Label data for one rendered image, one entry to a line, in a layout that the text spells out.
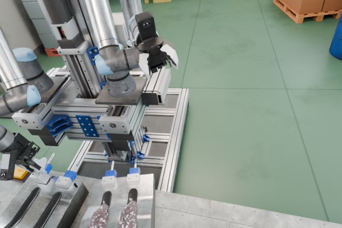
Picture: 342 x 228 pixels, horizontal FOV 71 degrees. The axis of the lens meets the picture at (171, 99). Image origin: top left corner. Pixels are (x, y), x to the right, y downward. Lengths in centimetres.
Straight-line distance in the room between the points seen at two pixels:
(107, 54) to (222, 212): 74
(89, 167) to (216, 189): 101
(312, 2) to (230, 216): 397
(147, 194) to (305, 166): 153
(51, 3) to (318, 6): 408
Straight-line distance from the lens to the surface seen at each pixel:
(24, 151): 110
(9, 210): 124
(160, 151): 199
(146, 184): 107
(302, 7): 456
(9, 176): 109
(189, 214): 105
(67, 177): 116
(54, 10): 126
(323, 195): 217
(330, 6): 478
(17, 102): 106
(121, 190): 109
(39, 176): 117
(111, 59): 86
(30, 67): 142
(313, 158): 235
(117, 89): 120
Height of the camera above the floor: 175
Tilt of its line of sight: 39 degrees down
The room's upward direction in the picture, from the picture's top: 8 degrees counter-clockwise
